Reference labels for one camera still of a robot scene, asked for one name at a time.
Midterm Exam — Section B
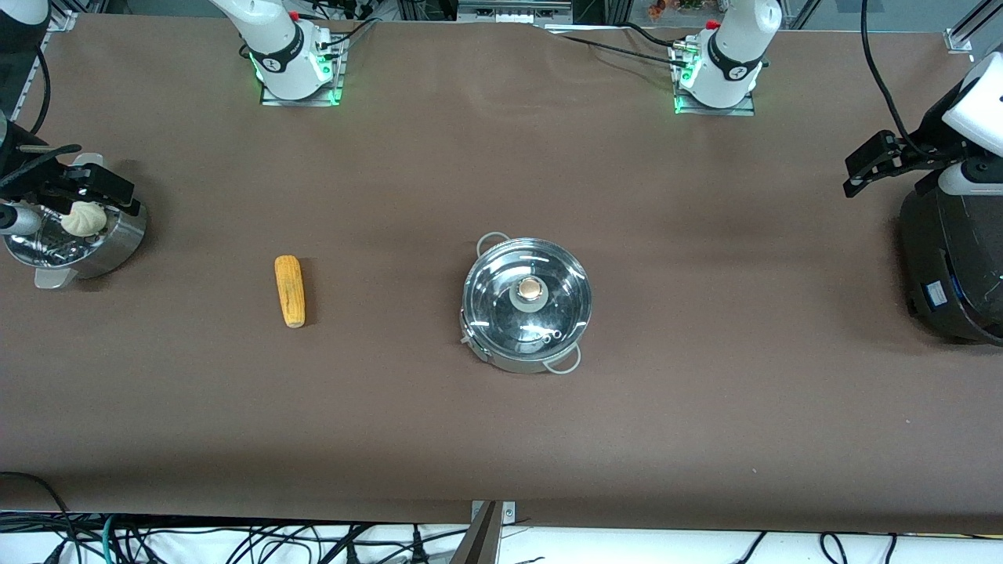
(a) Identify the white steamed bun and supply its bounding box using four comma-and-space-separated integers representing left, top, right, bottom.
61, 201, 109, 238

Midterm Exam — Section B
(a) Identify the steel steamer pot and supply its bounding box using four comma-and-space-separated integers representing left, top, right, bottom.
2, 153, 149, 291

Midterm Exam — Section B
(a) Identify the aluminium frame rail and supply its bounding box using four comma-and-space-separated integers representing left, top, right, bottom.
14, 11, 79, 122
943, 0, 1003, 55

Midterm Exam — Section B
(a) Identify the brown table cover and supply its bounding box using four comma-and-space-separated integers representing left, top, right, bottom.
0, 13, 1003, 535

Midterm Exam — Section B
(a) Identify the black table cable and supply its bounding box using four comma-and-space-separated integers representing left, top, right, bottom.
623, 21, 686, 49
546, 33, 681, 68

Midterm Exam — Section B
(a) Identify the grey metal box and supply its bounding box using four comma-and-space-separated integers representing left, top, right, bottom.
457, 0, 575, 25

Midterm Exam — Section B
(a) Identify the black looped floor cable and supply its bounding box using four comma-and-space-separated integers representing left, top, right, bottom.
0, 471, 76, 564

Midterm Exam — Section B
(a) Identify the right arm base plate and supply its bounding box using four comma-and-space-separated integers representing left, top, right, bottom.
259, 35, 346, 107

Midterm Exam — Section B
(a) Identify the glass pot lid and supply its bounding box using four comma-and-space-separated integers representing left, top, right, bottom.
462, 238, 593, 356

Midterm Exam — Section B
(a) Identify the yellow corn cob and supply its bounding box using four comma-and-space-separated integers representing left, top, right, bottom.
273, 255, 307, 329

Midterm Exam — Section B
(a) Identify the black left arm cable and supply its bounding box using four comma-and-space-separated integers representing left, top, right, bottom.
860, 0, 929, 157

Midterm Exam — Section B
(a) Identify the black rice cooker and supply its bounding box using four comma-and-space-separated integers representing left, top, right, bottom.
898, 184, 1003, 348

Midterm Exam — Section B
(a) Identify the black base connector cable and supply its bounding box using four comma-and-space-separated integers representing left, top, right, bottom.
317, 16, 382, 60

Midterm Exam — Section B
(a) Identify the stainless steel pot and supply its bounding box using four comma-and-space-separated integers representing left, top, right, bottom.
459, 232, 585, 376

